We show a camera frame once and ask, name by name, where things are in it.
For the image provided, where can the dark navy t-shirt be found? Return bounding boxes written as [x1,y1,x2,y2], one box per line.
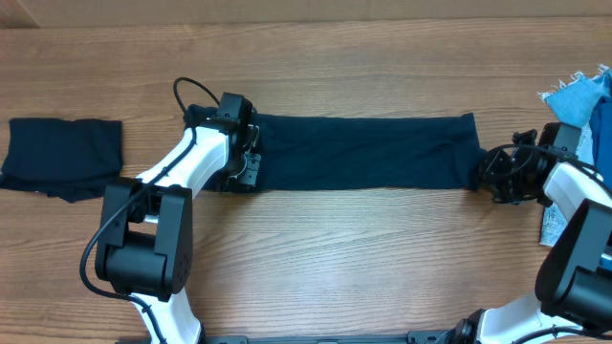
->
[183,103,487,193]

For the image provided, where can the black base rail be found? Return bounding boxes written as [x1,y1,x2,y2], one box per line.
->
[114,329,460,344]

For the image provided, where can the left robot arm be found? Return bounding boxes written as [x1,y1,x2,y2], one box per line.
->
[82,93,260,343]

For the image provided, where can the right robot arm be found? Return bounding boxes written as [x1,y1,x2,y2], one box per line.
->
[438,122,611,343]

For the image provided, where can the folded black cloth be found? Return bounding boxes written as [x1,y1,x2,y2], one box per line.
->
[1,118,123,203]

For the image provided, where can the light blue denim jeans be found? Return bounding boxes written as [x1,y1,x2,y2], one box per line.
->
[537,64,612,247]

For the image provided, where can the blue garment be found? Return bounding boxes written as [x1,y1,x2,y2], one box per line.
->
[589,97,612,188]

